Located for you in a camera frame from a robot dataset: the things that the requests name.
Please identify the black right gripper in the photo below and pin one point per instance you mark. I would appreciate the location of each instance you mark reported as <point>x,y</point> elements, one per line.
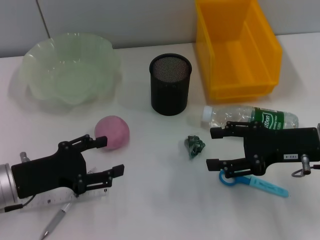
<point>282,145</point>

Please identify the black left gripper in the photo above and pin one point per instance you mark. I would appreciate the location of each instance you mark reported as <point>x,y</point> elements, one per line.
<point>47,172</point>

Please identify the green plastic scrap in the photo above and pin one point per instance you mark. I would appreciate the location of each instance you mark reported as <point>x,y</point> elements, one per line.
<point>194,147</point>

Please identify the pink peach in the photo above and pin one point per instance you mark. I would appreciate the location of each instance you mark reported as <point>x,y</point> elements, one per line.
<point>112,130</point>

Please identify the clear bottle green label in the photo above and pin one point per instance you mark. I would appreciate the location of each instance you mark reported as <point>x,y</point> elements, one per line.
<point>232,115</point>

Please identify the blue scissors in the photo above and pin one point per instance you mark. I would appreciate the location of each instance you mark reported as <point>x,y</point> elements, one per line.
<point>265,186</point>

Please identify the transparent plastic ruler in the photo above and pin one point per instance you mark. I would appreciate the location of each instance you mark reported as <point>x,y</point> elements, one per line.
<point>55,200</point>

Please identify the black mesh pen holder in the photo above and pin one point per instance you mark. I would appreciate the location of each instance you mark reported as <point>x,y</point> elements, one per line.
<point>170,92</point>

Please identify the silver pen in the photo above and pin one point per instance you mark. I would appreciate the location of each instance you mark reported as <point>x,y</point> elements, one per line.
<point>53,220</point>

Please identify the translucent green fruit bowl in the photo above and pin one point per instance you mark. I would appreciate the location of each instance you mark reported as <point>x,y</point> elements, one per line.
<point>67,72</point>

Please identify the silver left gripper connector stud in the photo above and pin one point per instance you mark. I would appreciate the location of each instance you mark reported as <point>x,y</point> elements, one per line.
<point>24,156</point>

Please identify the yellow plastic bin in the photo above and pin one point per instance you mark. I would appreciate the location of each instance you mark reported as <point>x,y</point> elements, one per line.
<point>235,57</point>

